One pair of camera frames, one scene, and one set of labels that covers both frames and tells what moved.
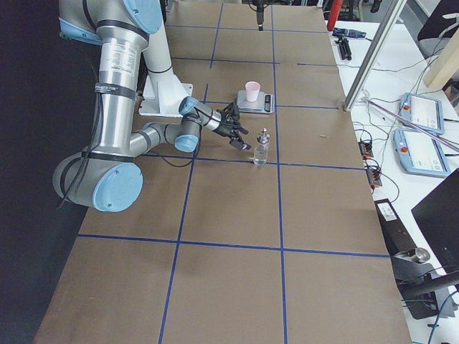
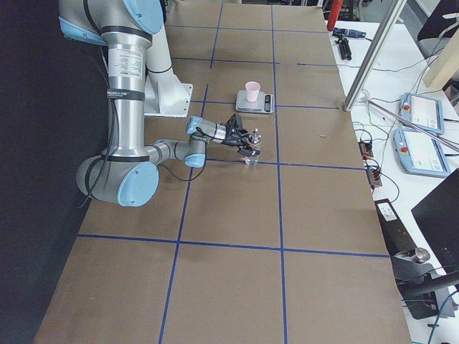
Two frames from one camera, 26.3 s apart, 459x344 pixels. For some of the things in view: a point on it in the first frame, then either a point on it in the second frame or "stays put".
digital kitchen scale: [265, 104] stays put
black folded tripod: [344, 48] stays put
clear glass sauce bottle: [260, 154] → [253, 148]
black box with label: [397, 239] stays put
